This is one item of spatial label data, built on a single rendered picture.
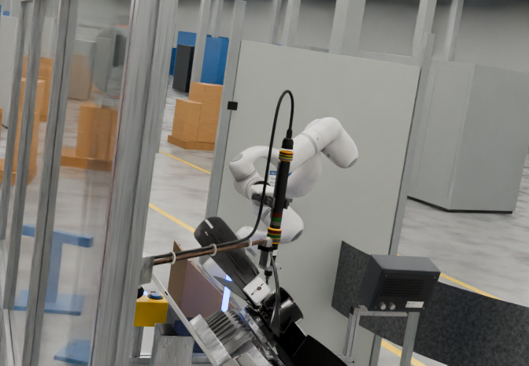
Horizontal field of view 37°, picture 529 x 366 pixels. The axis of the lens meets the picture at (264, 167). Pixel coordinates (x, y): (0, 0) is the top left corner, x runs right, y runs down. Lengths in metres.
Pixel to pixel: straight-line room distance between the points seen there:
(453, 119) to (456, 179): 0.90
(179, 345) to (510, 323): 2.14
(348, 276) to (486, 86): 7.98
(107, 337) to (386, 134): 3.72
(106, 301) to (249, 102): 3.32
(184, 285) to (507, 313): 1.70
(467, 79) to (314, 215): 7.79
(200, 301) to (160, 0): 2.20
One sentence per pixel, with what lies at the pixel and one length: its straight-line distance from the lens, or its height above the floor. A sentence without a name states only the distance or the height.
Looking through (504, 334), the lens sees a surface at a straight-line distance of 4.01.
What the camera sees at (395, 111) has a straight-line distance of 4.56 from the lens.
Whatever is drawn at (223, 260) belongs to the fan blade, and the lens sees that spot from 2.30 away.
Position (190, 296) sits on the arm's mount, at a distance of 2.98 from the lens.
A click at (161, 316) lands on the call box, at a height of 1.02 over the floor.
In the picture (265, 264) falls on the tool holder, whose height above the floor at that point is 1.32.
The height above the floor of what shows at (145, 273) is 1.38.
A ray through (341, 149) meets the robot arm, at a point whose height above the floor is 1.65.
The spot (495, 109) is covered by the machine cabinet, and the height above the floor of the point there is 1.64.
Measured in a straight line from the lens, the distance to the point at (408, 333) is 4.15.
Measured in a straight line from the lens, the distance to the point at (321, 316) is 4.67.
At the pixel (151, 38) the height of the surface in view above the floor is 1.94.
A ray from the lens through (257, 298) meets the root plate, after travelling 2.33.
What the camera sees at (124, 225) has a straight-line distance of 0.90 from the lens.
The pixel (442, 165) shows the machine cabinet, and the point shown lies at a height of 0.67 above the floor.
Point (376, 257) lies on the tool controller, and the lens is 3.00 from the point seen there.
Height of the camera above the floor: 1.94
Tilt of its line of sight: 8 degrees down
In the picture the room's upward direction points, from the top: 8 degrees clockwise
